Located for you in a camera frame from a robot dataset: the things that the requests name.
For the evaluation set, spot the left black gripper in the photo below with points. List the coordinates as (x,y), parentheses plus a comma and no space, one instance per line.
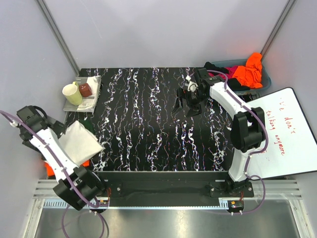
(58,127)

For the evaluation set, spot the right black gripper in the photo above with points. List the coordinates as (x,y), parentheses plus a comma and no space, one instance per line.
(195,109)

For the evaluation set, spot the white green Charlie Brown t-shirt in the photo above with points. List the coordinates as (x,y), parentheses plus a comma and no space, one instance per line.
(79,143)

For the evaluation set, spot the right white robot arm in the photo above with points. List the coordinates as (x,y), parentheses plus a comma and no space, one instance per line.
(248,130)

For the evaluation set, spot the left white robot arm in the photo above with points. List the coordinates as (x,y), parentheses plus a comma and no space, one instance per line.
(76,185)

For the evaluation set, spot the pale yellow mug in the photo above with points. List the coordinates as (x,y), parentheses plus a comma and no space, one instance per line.
(72,94)

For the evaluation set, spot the folded orange t-shirt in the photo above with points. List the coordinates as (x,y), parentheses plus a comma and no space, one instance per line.
(50,172)

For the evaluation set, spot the black garment in basket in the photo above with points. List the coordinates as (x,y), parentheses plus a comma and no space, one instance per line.
(233,83)

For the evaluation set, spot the magenta garment in basket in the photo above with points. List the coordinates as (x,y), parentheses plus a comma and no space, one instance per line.
(229,71)

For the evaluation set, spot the orange t-shirt in basket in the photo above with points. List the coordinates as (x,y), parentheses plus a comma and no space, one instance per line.
(250,75)

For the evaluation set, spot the teal laundry basket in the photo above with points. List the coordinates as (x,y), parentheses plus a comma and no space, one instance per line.
(266,80)

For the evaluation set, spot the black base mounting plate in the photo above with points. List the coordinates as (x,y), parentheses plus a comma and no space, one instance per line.
(215,184)

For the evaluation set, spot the whiteboard with red writing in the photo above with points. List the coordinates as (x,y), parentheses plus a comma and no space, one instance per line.
(292,147)

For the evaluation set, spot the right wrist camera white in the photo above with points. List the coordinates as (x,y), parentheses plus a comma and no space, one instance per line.
(191,86)

